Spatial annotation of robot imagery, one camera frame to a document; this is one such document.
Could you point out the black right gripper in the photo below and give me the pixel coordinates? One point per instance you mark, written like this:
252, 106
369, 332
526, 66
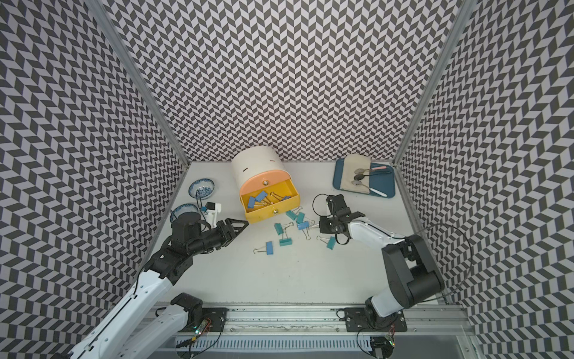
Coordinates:
323, 226

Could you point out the blue floral bowl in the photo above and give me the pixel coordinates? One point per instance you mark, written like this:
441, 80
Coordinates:
181, 209
201, 189

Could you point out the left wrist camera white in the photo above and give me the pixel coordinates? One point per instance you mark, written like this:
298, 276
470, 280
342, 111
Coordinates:
211, 212

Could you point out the blue floral bowl near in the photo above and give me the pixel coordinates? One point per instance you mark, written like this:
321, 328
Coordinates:
181, 209

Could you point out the green binder clip centre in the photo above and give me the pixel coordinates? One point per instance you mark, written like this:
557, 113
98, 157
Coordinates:
285, 240

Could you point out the aluminium corner post right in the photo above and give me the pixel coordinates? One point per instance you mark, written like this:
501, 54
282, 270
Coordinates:
444, 58

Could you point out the green binder clip far right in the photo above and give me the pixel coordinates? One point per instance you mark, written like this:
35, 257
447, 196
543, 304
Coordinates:
329, 242

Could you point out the aluminium front rail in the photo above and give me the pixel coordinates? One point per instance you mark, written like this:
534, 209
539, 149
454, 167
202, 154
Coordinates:
441, 320

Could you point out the yellow drawer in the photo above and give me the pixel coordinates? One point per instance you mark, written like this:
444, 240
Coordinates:
269, 209

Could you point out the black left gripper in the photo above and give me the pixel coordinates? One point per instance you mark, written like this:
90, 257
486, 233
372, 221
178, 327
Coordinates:
232, 233

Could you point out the green binder clip left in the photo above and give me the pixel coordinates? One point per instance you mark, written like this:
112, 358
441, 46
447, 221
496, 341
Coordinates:
281, 229

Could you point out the blue floral bowl far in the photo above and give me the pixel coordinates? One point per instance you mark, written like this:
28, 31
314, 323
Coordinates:
201, 189

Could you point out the white handled spoon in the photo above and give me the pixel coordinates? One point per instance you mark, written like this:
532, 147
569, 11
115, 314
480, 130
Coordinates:
359, 183

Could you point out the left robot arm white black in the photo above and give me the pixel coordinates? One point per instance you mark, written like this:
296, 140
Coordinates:
118, 336

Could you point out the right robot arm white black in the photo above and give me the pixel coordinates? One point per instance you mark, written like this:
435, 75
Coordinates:
411, 270

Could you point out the aluminium corner post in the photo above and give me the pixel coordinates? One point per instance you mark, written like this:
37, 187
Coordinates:
100, 15
444, 58

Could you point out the cream round drawer cabinet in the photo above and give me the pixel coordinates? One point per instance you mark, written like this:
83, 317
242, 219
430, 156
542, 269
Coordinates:
253, 161

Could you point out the teal blue tray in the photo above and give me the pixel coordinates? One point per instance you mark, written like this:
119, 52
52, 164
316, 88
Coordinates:
384, 183

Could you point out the aluminium corner post left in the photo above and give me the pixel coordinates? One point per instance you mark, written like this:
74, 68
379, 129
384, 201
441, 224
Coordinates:
100, 15

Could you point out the pink handled spoon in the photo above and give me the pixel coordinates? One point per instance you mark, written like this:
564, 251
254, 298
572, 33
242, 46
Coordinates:
362, 170

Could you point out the orange pink top drawer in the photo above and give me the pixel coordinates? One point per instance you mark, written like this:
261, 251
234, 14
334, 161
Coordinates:
263, 180

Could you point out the teal handled spoon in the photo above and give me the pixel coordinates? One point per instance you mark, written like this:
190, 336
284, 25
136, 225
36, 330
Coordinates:
360, 177

